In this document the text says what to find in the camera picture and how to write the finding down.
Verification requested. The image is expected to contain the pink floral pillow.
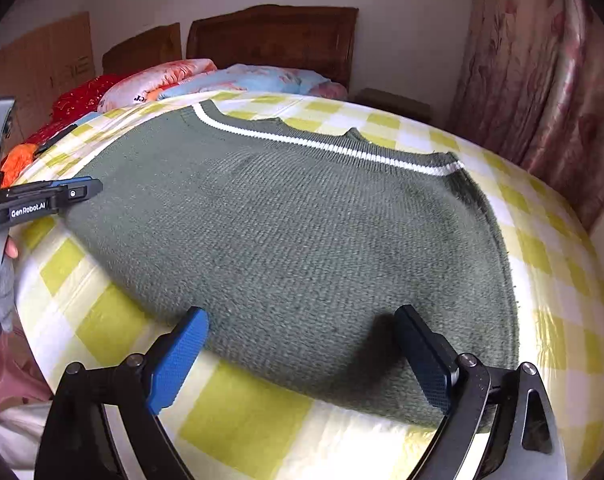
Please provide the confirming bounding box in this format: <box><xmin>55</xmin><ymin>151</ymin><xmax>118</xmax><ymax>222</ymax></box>
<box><xmin>97</xmin><ymin>58</ymin><xmax>218</xmax><ymax>113</ymax></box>

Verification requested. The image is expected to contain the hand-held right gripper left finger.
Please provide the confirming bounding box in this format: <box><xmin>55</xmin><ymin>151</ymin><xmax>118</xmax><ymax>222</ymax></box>
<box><xmin>34</xmin><ymin>306</ymin><xmax>210</xmax><ymax>480</ymax></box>

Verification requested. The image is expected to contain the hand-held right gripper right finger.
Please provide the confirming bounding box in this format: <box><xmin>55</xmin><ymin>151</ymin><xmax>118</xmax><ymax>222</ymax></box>
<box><xmin>393</xmin><ymin>304</ymin><xmax>568</xmax><ymax>480</ymax></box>

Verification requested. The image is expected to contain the person's left hand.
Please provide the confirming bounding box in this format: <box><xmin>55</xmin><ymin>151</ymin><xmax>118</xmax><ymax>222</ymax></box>
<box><xmin>0</xmin><ymin>237</ymin><xmax>19</xmax><ymax>333</ymax></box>

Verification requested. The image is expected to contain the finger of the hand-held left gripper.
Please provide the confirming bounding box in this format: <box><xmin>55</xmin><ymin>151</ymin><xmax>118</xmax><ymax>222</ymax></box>
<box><xmin>54</xmin><ymin>178</ymin><xmax>104</xmax><ymax>216</ymax></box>
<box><xmin>0</xmin><ymin>179</ymin><xmax>90</xmax><ymax>197</ymax></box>

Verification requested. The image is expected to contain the wooden nightstand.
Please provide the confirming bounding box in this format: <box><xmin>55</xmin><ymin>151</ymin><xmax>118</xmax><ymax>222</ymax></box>
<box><xmin>353</xmin><ymin>88</ymin><xmax>433</xmax><ymax>124</ymax></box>

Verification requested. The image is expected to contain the red patterned blanket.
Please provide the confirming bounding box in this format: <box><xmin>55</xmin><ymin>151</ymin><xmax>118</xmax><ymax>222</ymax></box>
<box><xmin>19</xmin><ymin>74</ymin><xmax>128</xmax><ymax>148</ymax></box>

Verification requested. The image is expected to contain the wooden headboard with round carvings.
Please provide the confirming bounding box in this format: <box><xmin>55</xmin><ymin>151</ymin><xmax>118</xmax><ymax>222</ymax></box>
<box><xmin>186</xmin><ymin>5</ymin><xmax>359</xmax><ymax>94</ymax></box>

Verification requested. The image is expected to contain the plain wooden headboard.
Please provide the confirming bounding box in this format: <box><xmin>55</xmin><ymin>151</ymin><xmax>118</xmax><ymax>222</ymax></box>
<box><xmin>102</xmin><ymin>22</ymin><xmax>183</xmax><ymax>76</ymax></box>

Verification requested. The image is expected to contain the orange cloth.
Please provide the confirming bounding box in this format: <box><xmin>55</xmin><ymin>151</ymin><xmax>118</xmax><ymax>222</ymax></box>
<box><xmin>0</xmin><ymin>142</ymin><xmax>38</xmax><ymax>186</ymax></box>

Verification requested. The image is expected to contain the pink floral curtain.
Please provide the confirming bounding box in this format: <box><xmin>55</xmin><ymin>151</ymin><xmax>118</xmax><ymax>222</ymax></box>
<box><xmin>447</xmin><ymin>0</ymin><xmax>604</xmax><ymax>231</ymax></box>

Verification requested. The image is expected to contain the blue floral quilt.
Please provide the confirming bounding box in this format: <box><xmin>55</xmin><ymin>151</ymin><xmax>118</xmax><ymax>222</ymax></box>
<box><xmin>154</xmin><ymin>63</ymin><xmax>348</xmax><ymax>102</ymax></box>

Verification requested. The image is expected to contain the light wooden wardrobe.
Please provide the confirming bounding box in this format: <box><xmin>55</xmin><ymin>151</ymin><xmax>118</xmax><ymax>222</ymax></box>
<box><xmin>0</xmin><ymin>10</ymin><xmax>97</xmax><ymax>161</ymax></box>

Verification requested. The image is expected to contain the green knitted sweater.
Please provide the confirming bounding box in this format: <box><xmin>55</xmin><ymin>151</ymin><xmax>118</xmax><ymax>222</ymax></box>
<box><xmin>64</xmin><ymin>100</ymin><xmax>522</xmax><ymax>433</ymax></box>

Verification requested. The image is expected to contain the person's pink clothing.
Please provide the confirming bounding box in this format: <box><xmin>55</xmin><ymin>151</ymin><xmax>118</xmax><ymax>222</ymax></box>
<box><xmin>0</xmin><ymin>330</ymin><xmax>55</xmax><ymax>418</ymax></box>

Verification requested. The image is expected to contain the black flat object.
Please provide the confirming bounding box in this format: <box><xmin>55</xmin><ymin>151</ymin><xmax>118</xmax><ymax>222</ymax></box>
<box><xmin>32</xmin><ymin>122</ymin><xmax>80</xmax><ymax>157</ymax></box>

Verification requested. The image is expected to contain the bed with yellow checkered sheet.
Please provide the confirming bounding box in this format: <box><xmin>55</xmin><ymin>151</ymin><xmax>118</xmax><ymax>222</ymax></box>
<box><xmin>2</xmin><ymin>87</ymin><xmax>604</xmax><ymax>480</ymax></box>

